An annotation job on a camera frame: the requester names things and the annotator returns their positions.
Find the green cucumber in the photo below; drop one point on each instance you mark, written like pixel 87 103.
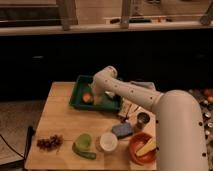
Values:
pixel 87 155

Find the dark purple bowl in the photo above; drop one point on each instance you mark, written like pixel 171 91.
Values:
pixel 149 85

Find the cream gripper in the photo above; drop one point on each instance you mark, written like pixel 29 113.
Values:
pixel 98 99

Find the bunch of red grapes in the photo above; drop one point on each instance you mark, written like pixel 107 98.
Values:
pixel 51 143

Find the green plastic tray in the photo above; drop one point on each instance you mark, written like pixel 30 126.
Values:
pixel 82 86

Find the yellow corn cob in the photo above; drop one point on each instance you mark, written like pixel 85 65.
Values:
pixel 142 149

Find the orange bowl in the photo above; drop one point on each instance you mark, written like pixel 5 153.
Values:
pixel 148 158

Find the blue sponge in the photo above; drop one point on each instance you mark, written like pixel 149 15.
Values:
pixel 122 130

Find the metal cup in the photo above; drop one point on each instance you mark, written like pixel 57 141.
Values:
pixel 142 120

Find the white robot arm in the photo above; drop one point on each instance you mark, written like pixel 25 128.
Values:
pixel 180 136

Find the dark cabinet counter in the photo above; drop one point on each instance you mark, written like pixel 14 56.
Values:
pixel 171 58

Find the orange red apple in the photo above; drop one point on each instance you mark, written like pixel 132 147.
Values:
pixel 87 98

